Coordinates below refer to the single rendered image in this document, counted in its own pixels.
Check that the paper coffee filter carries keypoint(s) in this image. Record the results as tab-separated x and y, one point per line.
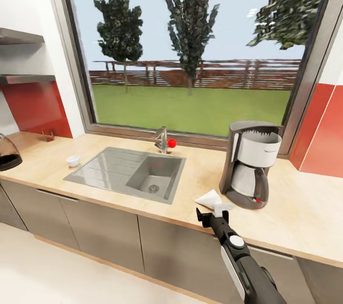
209	199

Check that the fixed window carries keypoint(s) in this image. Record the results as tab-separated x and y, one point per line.
195	66

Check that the coffee maker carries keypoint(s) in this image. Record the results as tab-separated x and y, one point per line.
252	149

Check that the electric kettle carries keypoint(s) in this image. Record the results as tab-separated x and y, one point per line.
9	155

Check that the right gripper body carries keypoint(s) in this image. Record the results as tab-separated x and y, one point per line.
209	220

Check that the dishwasher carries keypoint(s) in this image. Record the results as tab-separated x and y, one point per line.
7	214

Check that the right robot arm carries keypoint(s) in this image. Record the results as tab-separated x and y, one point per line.
254	283

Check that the coffee cup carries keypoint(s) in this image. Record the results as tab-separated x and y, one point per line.
73	161

